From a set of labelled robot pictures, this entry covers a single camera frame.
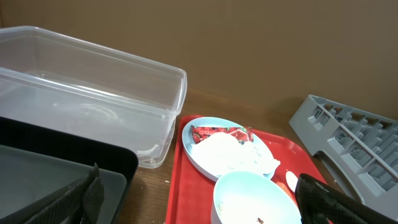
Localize orange carrot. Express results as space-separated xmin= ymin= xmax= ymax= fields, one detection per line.
xmin=276 ymin=182 xmax=295 ymax=200

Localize white plastic spoon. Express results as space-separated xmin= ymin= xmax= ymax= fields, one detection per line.
xmin=285 ymin=170 xmax=298 ymax=192

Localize white rice pile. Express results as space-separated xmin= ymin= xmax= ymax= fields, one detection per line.
xmin=211 ymin=191 xmax=301 ymax=224

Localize black tray bin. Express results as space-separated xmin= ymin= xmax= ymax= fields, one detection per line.
xmin=1 ymin=118 xmax=139 ymax=224

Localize white napkin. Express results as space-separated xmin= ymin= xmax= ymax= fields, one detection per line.
xmin=191 ymin=133 xmax=280 ymax=177

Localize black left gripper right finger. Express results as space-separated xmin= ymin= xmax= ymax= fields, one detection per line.
xmin=295 ymin=174 xmax=397 ymax=224

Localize light blue bowl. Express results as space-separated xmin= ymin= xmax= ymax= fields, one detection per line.
xmin=211 ymin=171 xmax=302 ymax=224

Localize red serving tray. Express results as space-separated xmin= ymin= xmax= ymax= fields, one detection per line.
xmin=165 ymin=115 xmax=326 ymax=224

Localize clear plastic bin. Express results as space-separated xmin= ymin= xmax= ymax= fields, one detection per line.
xmin=1 ymin=26 xmax=187 ymax=169

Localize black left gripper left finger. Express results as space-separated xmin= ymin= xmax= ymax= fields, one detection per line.
xmin=25 ymin=164 xmax=104 ymax=224

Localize grey dishwasher rack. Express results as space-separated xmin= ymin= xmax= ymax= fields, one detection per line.
xmin=289 ymin=95 xmax=397 ymax=220

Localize red snack wrapper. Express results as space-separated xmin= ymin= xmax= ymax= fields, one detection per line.
xmin=191 ymin=126 xmax=254 ymax=144

